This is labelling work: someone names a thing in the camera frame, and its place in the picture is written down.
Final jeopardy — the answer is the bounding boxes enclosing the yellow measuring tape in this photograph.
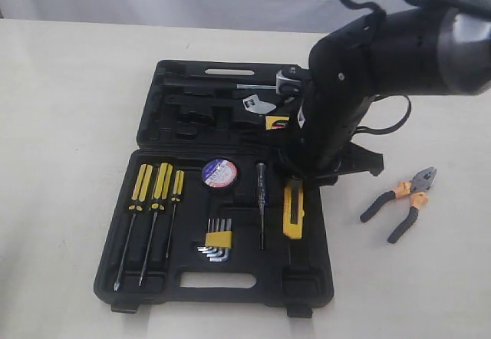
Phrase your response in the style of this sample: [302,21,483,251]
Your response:
[265,116,289,130]

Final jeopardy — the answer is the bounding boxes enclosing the small yellow black screwdriver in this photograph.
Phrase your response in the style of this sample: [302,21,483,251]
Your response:
[165,169,185,259]

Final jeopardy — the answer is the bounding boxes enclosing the adjustable wrench black handle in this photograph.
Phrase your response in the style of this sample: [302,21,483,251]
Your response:
[164,94,278,117]

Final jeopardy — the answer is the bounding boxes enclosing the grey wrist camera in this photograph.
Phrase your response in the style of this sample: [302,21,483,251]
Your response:
[275,65,310,104]

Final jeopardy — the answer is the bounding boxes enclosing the large yellow black screwdriver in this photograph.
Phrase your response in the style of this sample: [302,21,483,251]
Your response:
[114,163,153,291]

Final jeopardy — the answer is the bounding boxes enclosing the black plastic tool case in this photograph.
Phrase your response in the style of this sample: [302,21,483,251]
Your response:
[94,60,334,318]

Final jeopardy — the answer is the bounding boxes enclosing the middle yellow black screwdriver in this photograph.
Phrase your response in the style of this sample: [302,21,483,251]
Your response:
[138,163,173,287]

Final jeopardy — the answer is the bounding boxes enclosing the yellow utility knife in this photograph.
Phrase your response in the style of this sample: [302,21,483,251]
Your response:
[282,179,305,240]

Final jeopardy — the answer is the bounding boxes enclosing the hex key set yellow holder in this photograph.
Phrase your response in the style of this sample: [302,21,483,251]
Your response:
[196,218,232,263]

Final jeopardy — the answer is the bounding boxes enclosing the black electrical tape roll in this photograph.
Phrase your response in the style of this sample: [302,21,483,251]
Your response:
[201,158,239,189]

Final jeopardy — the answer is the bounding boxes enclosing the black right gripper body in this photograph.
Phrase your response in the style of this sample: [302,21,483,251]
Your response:
[278,81,384,186]

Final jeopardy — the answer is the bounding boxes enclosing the pliers black orange handles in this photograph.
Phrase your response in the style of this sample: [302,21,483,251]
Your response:
[359,166,438,245]

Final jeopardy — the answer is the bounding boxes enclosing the voltage tester screwdriver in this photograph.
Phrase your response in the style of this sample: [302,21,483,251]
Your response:
[256,163,267,251]

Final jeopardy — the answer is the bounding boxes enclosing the claw hammer black handle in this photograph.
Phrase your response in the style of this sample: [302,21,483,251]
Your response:
[159,78,278,94]

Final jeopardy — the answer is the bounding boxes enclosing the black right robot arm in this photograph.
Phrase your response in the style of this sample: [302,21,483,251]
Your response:
[275,0,490,185]

